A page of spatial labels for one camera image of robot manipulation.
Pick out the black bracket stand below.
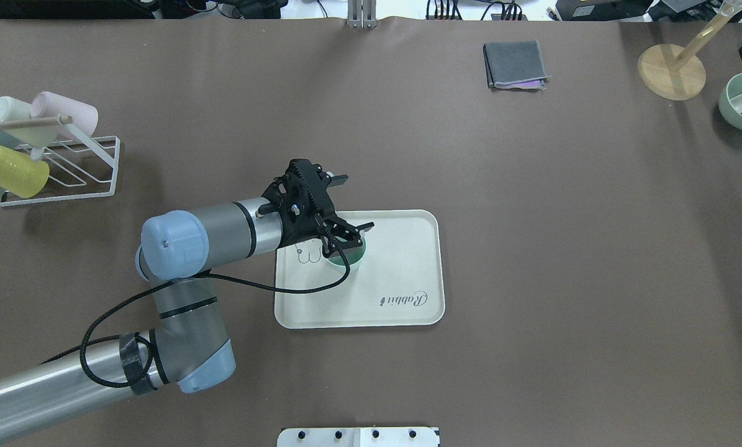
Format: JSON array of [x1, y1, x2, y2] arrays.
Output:
[[0, 1, 154, 20]]

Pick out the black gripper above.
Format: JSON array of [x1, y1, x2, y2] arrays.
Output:
[[256, 159, 374, 257]]

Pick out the white wire cup rack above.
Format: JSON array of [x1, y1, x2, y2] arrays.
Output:
[[0, 114, 123, 207]]

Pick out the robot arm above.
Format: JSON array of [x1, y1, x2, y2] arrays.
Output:
[[0, 159, 374, 444]]

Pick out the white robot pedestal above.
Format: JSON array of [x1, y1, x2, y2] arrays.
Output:
[[276, 427, 441, 446]]

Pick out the green cup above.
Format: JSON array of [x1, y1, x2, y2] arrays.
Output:
[[323, 237, 367, 271]]

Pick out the white cup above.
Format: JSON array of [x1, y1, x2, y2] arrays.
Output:
[[0, 96, 58, 148]]

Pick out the cream rabbit tray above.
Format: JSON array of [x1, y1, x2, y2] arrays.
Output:
[[274, 209, 445, 329]]

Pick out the grey folded cloths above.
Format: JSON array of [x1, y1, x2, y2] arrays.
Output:
[[482, 40, 550, 91]]

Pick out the yellow cup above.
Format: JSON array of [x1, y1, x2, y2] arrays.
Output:
[[0, 145, 50, 199]]

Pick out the wooden cup tree stand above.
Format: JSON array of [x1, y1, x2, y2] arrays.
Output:
[[636, 1, 742, 101]]

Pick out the aluminium frame post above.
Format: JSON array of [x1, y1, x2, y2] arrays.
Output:
[[346, 0, 378, 29]]

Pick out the pink cup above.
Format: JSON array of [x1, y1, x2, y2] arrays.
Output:
[[29, 91, 99, 137]]

